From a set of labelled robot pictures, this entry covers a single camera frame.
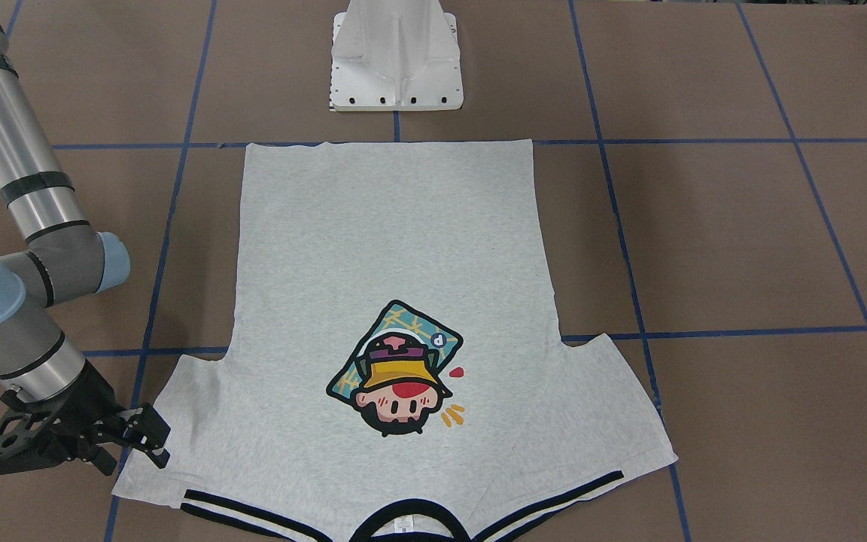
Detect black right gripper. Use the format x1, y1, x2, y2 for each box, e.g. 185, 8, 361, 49
0, 361, 171, 476

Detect grey cartoon print t-shirt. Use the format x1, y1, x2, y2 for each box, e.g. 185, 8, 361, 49
113, 140, 677, 541

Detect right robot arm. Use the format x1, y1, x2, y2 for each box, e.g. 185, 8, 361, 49
0, 24, 171, 476

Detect white camera pole base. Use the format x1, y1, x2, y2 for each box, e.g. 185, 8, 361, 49
328, 1, 464, 112

